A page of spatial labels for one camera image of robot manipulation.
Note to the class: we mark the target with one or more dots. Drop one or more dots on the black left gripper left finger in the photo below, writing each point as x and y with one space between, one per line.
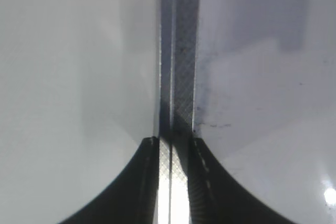
131 197

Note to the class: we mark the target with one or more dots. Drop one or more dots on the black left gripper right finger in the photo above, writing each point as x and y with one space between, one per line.
216 197

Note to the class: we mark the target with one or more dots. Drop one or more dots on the white whiteboard with grey frame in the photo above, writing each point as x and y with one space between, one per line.
255 80

